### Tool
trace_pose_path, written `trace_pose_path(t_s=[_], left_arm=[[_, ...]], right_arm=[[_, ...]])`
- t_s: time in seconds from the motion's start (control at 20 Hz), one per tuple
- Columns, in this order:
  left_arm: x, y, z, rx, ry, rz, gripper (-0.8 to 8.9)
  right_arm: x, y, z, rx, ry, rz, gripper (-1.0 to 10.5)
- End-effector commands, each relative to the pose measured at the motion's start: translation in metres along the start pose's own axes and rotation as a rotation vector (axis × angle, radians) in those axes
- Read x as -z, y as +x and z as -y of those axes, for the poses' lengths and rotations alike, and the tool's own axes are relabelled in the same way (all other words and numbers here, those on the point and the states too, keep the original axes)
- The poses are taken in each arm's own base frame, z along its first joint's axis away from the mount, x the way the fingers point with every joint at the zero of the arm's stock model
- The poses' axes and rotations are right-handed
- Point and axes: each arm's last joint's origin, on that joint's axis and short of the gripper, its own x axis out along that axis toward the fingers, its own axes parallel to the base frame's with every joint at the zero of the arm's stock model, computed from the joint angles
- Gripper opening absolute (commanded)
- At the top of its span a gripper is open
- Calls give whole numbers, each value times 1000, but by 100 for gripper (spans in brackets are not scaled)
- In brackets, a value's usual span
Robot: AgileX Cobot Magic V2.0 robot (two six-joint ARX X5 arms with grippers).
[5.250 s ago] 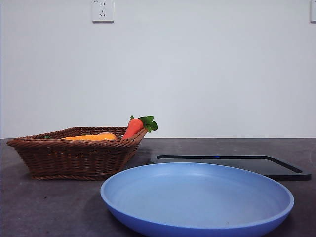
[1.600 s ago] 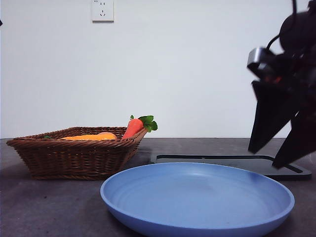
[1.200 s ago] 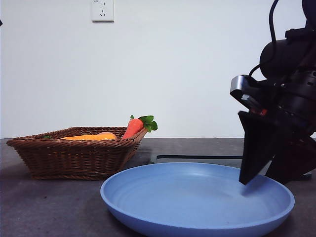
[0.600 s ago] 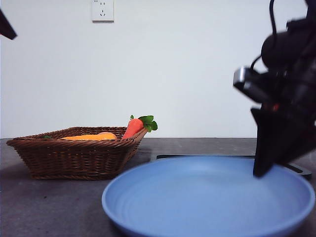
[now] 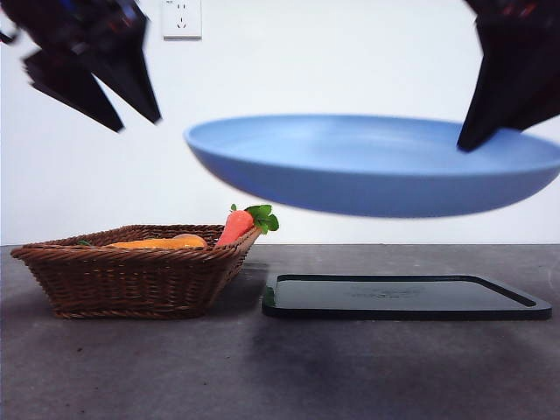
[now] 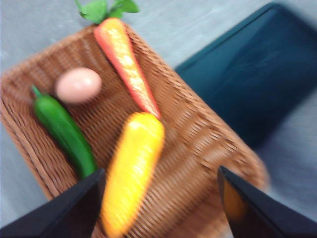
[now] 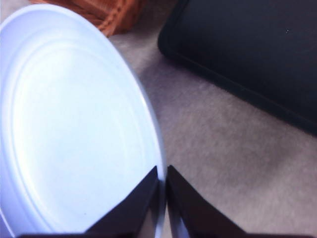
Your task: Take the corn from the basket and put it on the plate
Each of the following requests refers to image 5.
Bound yellow corn cob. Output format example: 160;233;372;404
104;238;207;251

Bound blue round plate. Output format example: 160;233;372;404
183;114;560;219

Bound brown wicker basket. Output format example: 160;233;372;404
10;224;263;319

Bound orange carrot with green leaves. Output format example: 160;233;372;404
213;204;281;250

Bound black rectangular tray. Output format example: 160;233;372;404
261;273;552;322

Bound white wall socket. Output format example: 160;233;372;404
162;0;203;42

